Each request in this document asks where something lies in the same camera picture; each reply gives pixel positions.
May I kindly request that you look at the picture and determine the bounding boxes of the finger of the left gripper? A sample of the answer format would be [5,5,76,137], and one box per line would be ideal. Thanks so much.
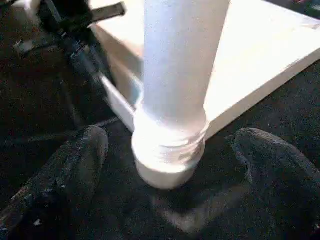
[90,2,127,23]
[69,39,115,91]

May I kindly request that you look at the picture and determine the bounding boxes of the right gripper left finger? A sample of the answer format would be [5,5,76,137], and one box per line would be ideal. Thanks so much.
[0,125,110,240]

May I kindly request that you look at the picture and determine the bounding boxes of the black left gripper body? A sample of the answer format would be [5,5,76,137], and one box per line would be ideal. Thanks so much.
[14,0,94,54]

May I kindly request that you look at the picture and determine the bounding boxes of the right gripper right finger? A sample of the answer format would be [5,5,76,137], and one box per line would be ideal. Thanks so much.
[230,127,320,240]

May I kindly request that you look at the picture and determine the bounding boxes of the white plastic table leg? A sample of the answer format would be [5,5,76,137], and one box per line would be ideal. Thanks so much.
[131,0,232,191]

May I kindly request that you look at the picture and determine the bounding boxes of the white plastic table top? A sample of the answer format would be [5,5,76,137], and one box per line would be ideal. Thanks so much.
[89,0,320,142]

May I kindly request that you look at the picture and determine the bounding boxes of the black plastic mat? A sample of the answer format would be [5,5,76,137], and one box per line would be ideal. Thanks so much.
[0,0,320,240]

